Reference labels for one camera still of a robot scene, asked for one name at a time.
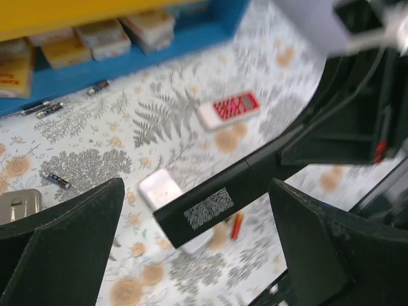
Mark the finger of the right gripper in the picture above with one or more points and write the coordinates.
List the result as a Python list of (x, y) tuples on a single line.
[(344, 120)]

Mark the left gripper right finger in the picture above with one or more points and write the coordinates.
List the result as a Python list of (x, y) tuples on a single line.
[(335, 257)]

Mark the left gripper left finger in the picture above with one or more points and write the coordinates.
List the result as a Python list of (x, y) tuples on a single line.
[(58, 256)]

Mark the red battery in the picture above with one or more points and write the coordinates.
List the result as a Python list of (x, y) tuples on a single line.
[(236, 226)]

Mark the black remote control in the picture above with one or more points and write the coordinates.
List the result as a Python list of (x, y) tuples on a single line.
[(249, 178)]

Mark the dark battery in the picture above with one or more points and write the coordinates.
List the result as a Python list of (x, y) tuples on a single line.
[(49, 110)]

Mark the grey remote control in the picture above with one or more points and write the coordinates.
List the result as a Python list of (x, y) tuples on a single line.
[(16, 205)]

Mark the black battery near grey remote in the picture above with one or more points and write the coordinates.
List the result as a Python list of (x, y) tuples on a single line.
[(55, 179)]

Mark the red white remote control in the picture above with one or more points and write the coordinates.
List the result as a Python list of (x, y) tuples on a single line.
[(218, 114)]

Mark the black battery by shelf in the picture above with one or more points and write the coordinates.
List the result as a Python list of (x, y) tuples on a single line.
[(37, 107), (97, 88)]

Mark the floral table mat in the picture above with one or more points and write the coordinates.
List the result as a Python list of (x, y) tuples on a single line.
[(147, 120)]

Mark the blue shelf unit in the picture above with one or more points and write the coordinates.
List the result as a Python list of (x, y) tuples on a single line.
[(196, 27)]

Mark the yellow tissue pack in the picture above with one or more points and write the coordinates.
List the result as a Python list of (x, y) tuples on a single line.
[(17, 65)]

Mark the white tissue pack left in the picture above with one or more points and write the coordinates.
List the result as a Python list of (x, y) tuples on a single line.
[(66, 53)]

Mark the white tissue pack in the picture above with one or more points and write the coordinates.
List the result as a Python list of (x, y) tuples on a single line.
[(153, 30), (106, 39), (66, 53)]

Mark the white tissue pack middle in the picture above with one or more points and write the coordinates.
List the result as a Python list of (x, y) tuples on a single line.
[(106, 39)]

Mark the white tissue pack right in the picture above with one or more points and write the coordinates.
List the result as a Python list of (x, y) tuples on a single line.
[(153, 30)]

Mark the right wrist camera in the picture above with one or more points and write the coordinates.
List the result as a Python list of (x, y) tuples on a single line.
[(373, 24)]

